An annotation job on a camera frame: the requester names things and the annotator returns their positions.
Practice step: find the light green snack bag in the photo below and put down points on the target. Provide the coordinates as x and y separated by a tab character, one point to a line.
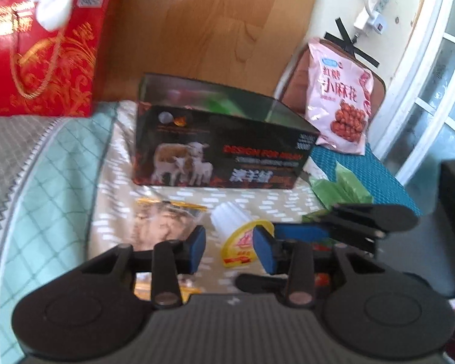
345	189

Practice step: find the teal mesh cushion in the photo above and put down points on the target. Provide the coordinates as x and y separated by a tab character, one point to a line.
374	176

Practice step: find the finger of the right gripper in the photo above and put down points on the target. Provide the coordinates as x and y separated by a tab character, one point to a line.
356	225

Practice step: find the brown chair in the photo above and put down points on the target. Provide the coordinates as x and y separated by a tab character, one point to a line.
292	89

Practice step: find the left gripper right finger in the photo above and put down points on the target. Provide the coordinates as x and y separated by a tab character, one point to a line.
289	252

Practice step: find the pink snack bag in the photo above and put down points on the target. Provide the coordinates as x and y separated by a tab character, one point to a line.
338	99

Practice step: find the yellow white snack packet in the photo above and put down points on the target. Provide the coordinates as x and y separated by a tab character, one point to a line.
235	228

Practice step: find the red gift box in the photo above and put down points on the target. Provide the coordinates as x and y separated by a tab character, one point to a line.
53	73

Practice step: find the black sheep printed box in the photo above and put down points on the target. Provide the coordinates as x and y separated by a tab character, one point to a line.
199	134

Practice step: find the wooden headboard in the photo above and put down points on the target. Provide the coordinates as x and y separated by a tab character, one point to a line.
242	43

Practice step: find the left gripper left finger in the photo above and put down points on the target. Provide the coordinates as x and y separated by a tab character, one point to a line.
165	262

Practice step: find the clear bag brown snacks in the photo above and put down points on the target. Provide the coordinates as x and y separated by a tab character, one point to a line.
157	221

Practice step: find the red orange snack packet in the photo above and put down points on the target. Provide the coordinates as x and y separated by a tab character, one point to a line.
322	255

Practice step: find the patterned bed quilt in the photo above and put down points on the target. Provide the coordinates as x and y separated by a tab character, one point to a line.
66	193

